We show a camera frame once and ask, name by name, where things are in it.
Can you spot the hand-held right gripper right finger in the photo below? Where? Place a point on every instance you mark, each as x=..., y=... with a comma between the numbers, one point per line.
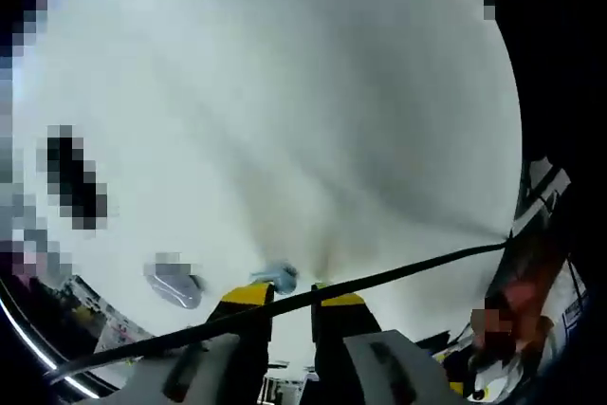
x=341, y=324

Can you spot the blue earbud case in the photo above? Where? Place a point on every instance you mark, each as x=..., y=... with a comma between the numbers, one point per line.
x=282, y=277

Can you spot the white ceiling light strip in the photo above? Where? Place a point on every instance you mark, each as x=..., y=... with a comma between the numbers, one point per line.
x=28, y=343

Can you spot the purple earbud case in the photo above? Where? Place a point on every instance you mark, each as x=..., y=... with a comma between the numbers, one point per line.
x=178, y=289

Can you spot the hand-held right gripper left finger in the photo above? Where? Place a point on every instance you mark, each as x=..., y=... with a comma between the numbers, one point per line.
x=246, y=329

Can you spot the white table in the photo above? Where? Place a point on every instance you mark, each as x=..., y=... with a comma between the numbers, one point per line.
x=284, y=115

